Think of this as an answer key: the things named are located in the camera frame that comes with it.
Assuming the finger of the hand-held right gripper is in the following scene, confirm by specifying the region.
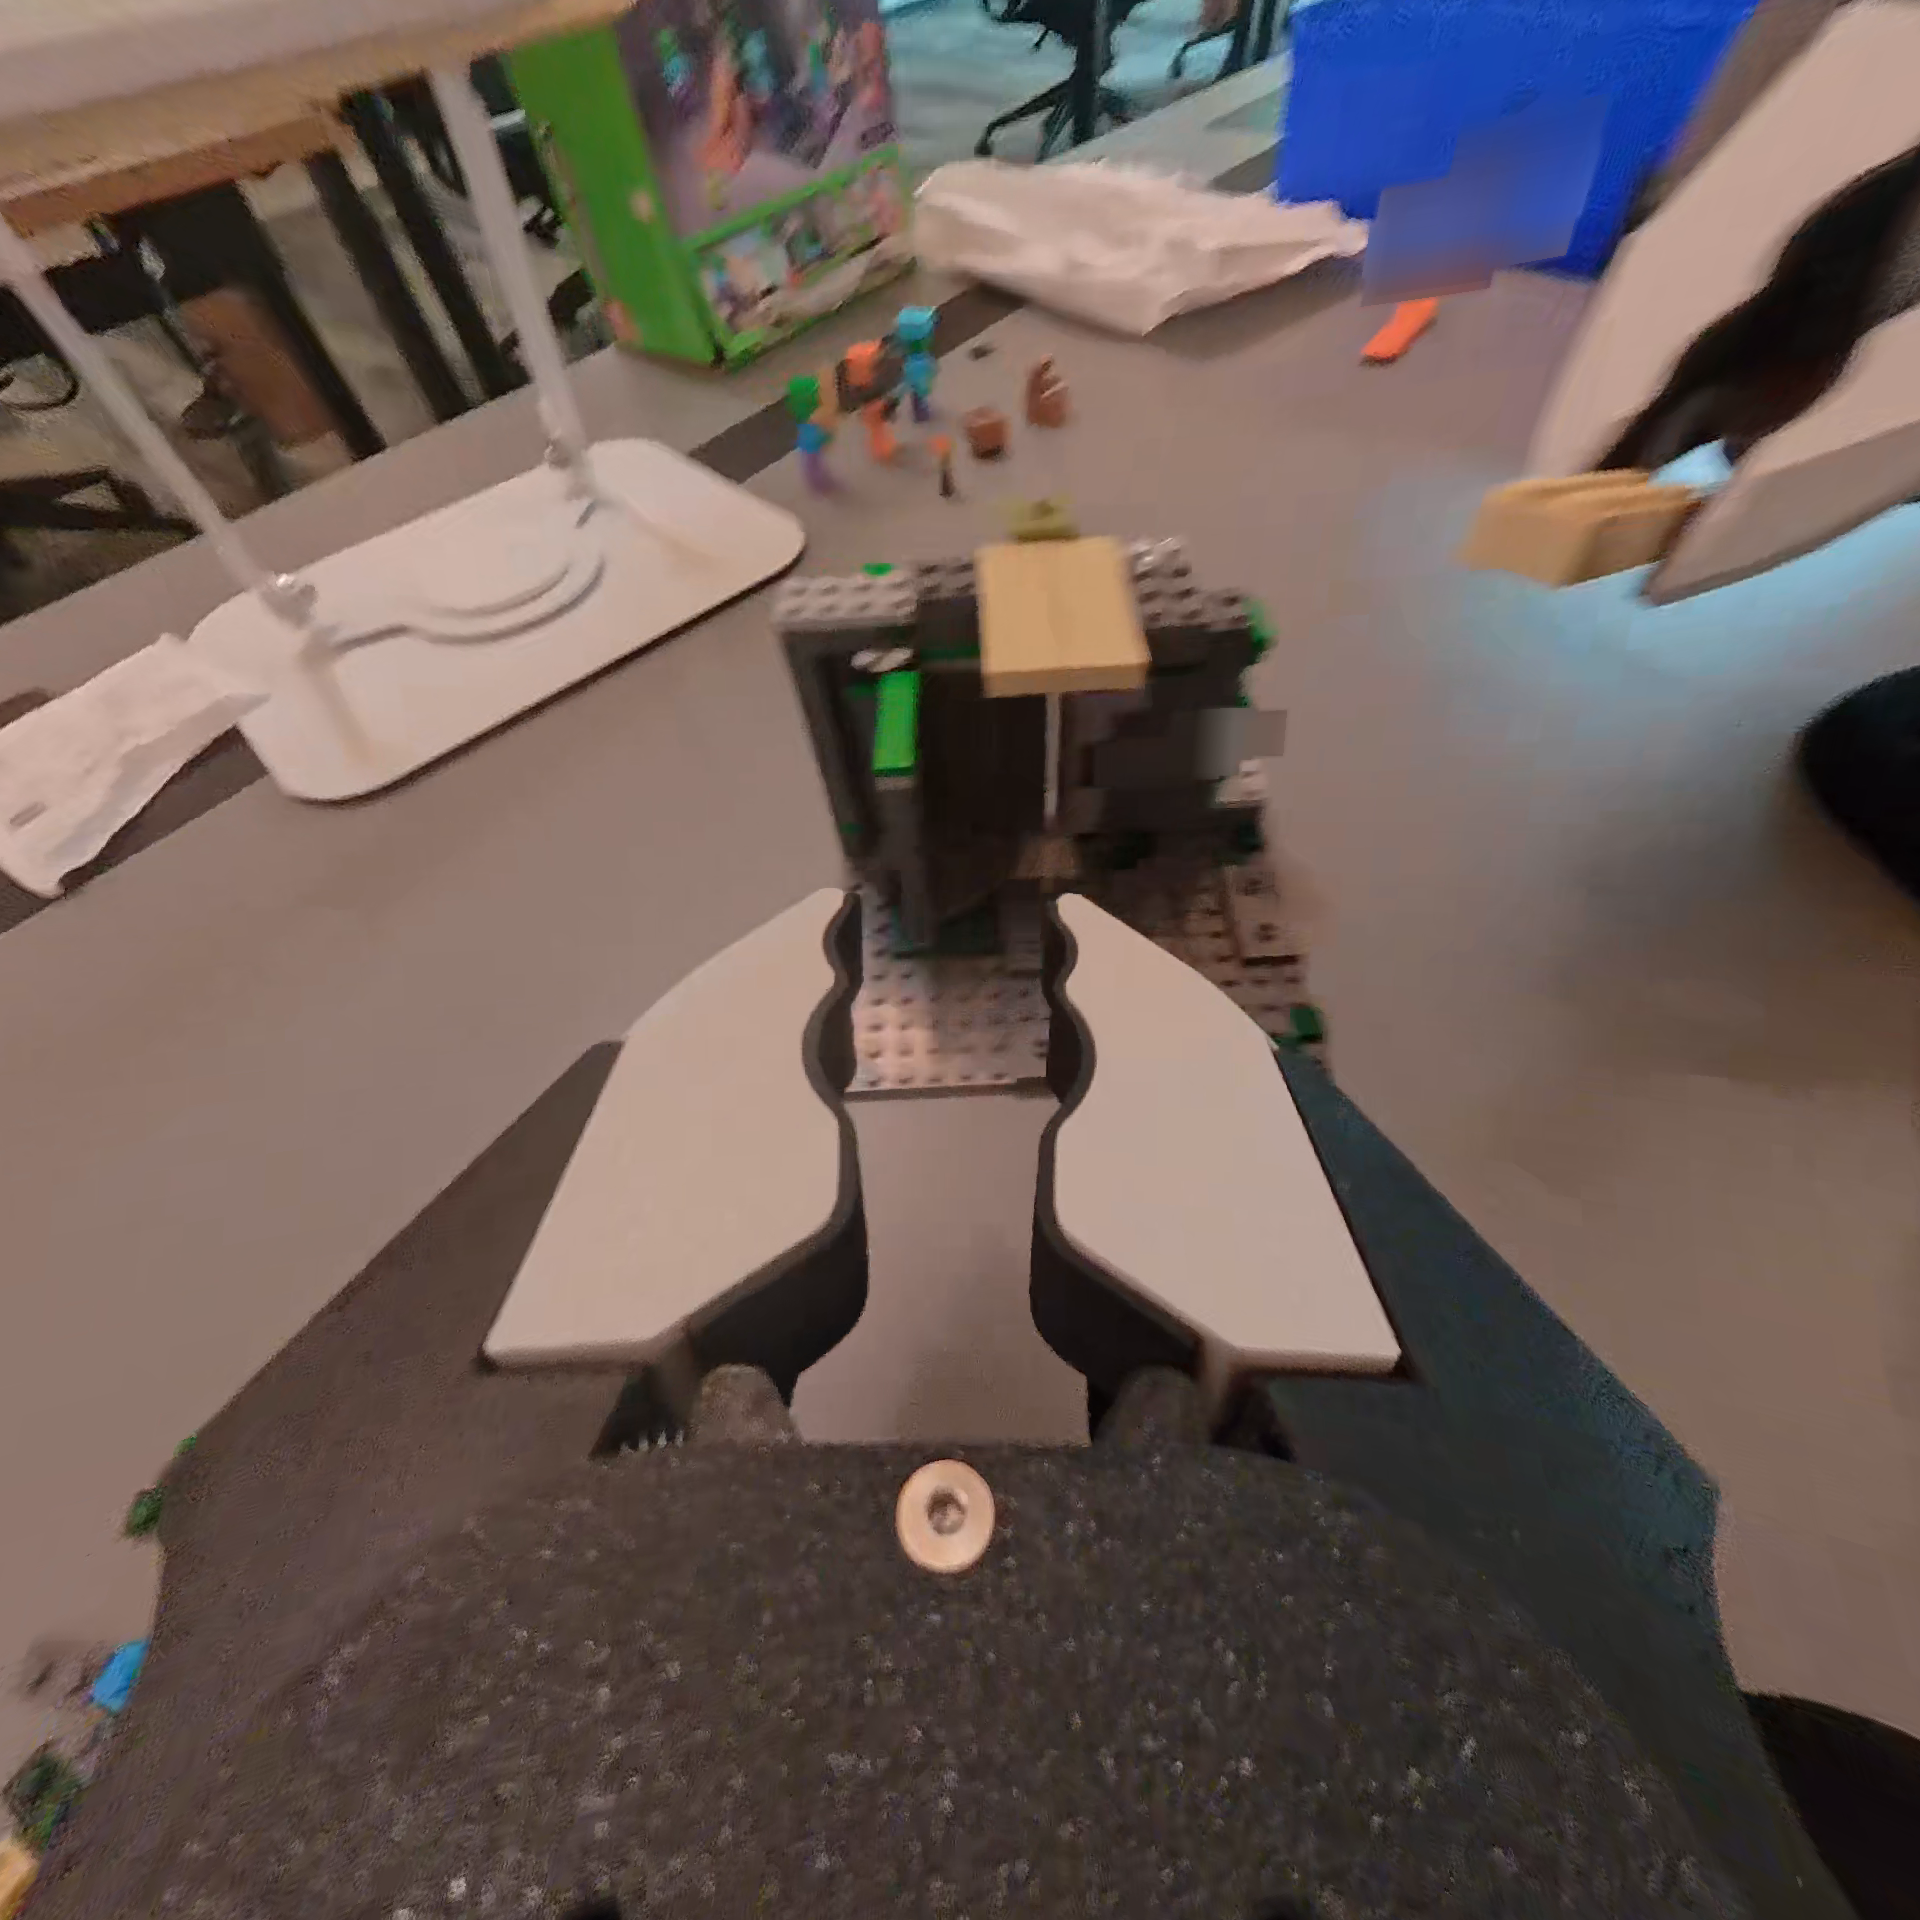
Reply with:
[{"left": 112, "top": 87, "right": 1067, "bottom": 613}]
[
  {"left": 1648, "top": 382, "right": 1920, "bottom": 608},
  {"left": 1528, "top": 0, "right": 1920, "bottom": 472}
]

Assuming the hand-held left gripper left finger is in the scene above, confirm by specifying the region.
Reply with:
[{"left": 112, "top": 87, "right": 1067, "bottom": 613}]
[{"left": 480, "top": 885, "right": 873, "bottom": 1397}]

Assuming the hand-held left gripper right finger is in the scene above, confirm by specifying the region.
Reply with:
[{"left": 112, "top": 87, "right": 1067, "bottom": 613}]
[{"left": 1028, "top": 890, "right": 1409, "bottom": 1393}]

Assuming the long tan toy brick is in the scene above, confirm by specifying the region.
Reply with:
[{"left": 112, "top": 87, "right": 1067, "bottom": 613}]
[{"left": 1458, "top": 469, "right": 1706, "bottom": 589}]

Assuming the grey green toy brick model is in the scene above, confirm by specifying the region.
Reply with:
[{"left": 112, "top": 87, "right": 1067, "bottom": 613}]
[{"left": 769, "top": 495, "right": 1335, "bottom": 1103}]

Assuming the grey desk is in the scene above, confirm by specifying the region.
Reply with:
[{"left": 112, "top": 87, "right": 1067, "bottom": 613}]
[{"left": 0, "top": 58, "right": 1920, "bottom": 1920}]

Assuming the wooden background desk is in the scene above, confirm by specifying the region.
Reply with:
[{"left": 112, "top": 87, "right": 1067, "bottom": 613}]
[{"left": 0, "top": 88, "right": 602, "bottom": 495}]

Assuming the black rounded object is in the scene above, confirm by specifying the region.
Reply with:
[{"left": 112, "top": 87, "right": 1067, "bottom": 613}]
[{"left": 1796, "top": 666, "right": 1920, "bottom": 905}]

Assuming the blue plastic bin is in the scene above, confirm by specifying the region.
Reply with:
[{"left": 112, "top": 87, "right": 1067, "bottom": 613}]
[{"left": 1287, "top": 0, "right": 1761, "bottom": 279}]

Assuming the crumpled white paper bag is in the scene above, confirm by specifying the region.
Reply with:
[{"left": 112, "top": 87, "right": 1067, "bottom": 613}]
[{"left": 913, "top": 157, "right": 1370, "bottom": 335}]

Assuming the white book stand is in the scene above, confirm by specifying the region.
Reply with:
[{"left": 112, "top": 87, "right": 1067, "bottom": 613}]
[{"left": 0, "top": 0, "right": 809, "bottom": 807}]

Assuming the black office chair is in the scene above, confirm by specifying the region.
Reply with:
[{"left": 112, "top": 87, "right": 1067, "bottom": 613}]
[{"left": 976, "top": 0, "right": 1291, "bottom": 160}]

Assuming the small white paper leaflet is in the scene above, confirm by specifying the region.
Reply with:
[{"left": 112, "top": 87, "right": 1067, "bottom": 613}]
[{"left": 0, "top": 633, "right": 271, "bottom": 903}]

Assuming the cyan toy figure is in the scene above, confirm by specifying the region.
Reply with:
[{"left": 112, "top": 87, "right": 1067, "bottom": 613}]
[{"left": 884, "top": 303, "right": 946, "bottom": 424}]

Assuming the green purple toy figure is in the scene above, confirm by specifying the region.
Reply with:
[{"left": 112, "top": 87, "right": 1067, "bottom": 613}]
[{"left": 785, "top": 374, "right": 852, "bottom": 495}]

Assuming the orange toy figure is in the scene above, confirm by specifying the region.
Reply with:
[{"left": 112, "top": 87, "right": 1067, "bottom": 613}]
[{"left": 837, "top": 338, "right": 905, "bottom": 464}]

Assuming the green toy set box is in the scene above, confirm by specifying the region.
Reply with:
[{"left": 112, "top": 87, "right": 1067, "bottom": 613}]
[{"left": 504, "top": 0, "right": 917, "bottom": 373}]

